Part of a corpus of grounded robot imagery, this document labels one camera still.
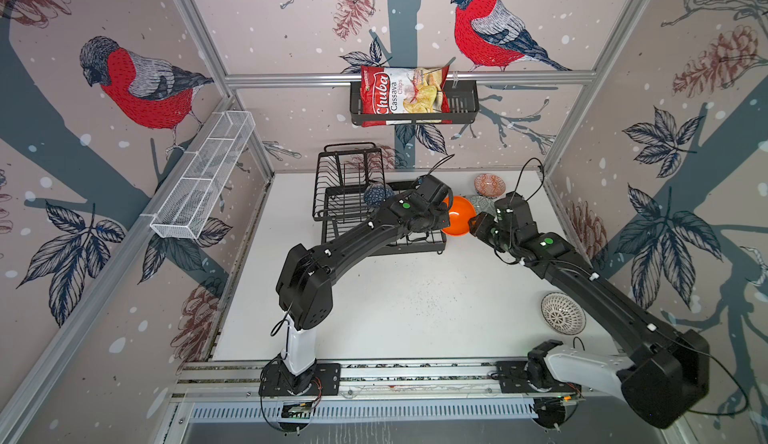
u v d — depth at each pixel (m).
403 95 0.88
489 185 1.15
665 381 0.38
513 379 0.73
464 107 0.95
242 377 0.75
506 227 0.62
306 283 0.46
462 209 0.81
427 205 0.62
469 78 0.91
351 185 1.03
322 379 0.73
